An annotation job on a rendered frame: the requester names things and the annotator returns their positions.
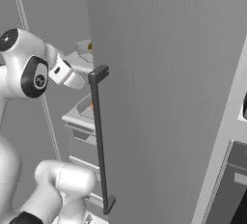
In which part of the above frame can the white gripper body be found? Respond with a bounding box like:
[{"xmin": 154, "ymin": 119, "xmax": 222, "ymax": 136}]
[{"xmin": 63, "ymin": 67, "xmax": 95, "ymax": 92}]

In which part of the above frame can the grey freezer rack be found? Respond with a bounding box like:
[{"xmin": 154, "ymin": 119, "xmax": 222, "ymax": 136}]
[
  {"xmin": 65, "ymin": 49, "xmax": 95, "ymax": 73},
  {"xmin": 61, "ymin": 104, "xmax": 97, "ymax": 134}
]

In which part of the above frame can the clear container with orange food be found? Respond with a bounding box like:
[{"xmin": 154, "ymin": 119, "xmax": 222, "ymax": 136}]
[{"xmin": 74, "ymin": 93, "xmax": 96, "ymax": 122}]

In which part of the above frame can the clear container with yellow food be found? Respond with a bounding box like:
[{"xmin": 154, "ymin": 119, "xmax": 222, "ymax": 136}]
[{"xmin": 73, "ymin": 39, "xmax": 95, "ymax": 64}]

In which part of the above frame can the grey freezer body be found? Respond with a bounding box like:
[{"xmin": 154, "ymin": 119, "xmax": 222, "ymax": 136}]
[{"xmin": 0, "ymin": 0, "xmax": 111, "ymax": 224}]

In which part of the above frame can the grey freezer drawer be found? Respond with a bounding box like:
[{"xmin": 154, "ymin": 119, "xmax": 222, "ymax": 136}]
[{"xmin": 63, "ymin": 122, "xmax": 101, "ymax": 172}]

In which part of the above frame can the grey freezer door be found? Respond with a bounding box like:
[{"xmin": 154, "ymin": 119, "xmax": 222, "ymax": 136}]
[{"xmin": 84, "ymin": 0, "xmax": 247, "ymax": 224}]

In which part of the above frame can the white cabinet side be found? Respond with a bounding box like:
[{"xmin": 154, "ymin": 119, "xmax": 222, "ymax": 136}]
[{"xmin": 190, "ymin": 36, "xmax": 247, "ymax": 224}]

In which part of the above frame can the dark appliance front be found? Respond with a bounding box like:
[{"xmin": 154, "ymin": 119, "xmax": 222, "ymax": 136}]
[{"xmin": 203, "ymin": 139, "xmax": 247, "ymax": 224}]

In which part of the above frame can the dark grey door handle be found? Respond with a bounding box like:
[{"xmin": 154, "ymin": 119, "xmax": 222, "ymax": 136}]
[{"xmin": 88, "ymin": 64, "xmax": 117, "ymax": 216}]

